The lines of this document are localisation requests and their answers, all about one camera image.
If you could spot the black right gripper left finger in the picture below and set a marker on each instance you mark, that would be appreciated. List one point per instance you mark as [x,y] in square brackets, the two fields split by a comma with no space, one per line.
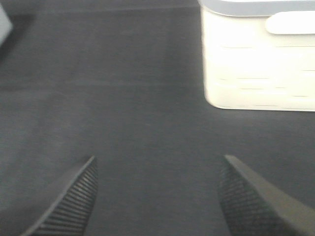
[67,205]

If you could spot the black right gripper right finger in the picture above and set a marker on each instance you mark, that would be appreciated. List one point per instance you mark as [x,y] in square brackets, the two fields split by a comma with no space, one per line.
[252,206]

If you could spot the black table cloth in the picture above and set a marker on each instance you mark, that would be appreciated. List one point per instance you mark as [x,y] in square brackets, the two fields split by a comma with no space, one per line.
[122,80]

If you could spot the white slotted basket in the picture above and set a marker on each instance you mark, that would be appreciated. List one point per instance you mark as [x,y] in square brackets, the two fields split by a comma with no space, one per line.
[259,54]

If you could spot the grey perforated basket yellow handle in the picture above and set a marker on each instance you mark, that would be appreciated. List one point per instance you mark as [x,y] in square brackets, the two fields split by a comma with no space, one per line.
[5,25]

